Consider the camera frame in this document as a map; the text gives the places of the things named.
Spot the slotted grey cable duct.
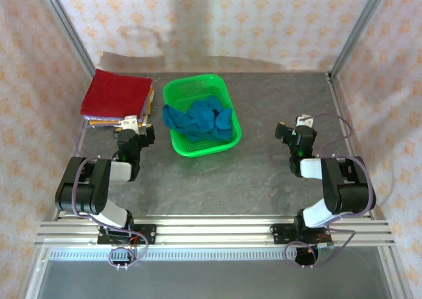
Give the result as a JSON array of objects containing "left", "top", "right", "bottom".
[{"left": 49, "top": 248, "right": 380, "bottom": 261}]

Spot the folded red t-shirt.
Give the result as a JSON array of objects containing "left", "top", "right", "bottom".
[{"left": 80, "top": 69, "right": 154, "bottom": 120}]

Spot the aluminium frame post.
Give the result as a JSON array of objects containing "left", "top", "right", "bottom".
[
  {"left": 36, "top": 0, "right": 98, "bottom": 79},
  {"left": 329, "top": 0, "right": 393, "bottom": 79}
]

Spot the aluminium mounting rail beam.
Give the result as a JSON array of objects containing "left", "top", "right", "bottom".
[{"left": 36, "top": 215, "right": 395, "bottom": 247}]

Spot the blue t-shirt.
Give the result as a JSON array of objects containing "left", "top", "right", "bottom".
[{"left": 163, "top": 94, "right": 234, "bottom": 143}]

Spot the green plastic mesh basket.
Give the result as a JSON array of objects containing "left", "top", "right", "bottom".
[{"left": 162, "top": 73, "right": 243, "bottom": 158}]

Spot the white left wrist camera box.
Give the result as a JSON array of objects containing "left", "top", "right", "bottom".
[{"left": 119, "top": 114, "right": 140, "bottom": 131}]

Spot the grey metal panel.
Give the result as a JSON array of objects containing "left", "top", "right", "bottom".
[{"left": 19, "top": 246, "right": 413, "bottom": 299}]

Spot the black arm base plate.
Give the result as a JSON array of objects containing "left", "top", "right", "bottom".
[
  {"left": 97, "top": 224, "right": 158, "bottom": 246},
  {"left": 270, "top": 224, "right": 332, "bottom": 246}
]

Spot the orange patterned white curtain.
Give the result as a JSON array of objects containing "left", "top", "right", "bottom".
[
  {"left": 0, "top": 0, "right": 93, "bottom": 299},
  {"left": 49, "top": 0, "right": 386, "bottom": 74},
  {"left": 332, "top": 0, "right": 422, "bottom": 299}
]

